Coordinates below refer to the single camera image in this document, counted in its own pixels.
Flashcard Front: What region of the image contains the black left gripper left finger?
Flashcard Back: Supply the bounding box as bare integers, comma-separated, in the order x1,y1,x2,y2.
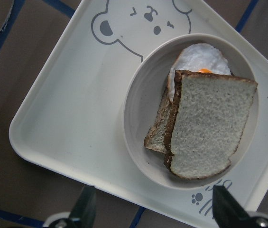
69,186,96,228

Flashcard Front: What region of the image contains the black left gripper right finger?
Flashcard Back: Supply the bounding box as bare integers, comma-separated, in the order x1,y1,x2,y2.
212,185,250,228

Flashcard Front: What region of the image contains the bread slice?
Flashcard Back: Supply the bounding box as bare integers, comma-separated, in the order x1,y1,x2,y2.
144,88,178,154
164,70,258,180

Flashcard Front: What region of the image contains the round white plate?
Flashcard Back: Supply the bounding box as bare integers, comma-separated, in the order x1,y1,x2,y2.
123,34,258,189

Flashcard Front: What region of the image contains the white bear tray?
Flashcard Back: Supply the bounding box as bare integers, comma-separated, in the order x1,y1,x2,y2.
9,0,268,228

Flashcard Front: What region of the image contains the toy fried egg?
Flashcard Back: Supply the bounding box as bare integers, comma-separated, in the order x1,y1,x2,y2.
167,43,231,102

